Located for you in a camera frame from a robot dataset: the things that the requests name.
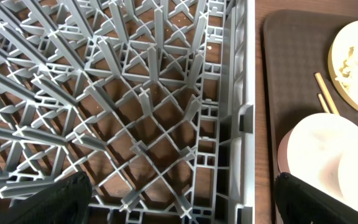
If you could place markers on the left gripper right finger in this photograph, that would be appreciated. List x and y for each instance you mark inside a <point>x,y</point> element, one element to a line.
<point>300,203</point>

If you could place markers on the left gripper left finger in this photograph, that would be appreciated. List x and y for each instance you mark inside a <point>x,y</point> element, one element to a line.
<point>65,201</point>

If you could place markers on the white pink bowl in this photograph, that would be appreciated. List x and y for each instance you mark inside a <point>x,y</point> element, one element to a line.
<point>322,150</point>

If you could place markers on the wooden chopstick lower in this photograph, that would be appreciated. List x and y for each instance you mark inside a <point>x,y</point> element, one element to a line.
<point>323,103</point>

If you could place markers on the wooden chopstick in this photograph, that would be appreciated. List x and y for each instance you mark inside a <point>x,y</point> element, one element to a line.
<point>323,103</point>
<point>326,94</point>

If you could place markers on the wooden chopstick upper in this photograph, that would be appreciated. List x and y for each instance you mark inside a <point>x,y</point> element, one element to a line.
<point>326,94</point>

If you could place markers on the grey plastic dish rack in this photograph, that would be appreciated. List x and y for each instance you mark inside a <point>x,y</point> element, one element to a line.
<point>152,100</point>

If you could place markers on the yellow round plate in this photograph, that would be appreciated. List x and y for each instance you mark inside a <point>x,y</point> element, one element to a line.
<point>343,63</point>

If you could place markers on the dark brown serving tray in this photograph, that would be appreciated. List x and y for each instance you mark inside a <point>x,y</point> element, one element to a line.
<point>296,45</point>

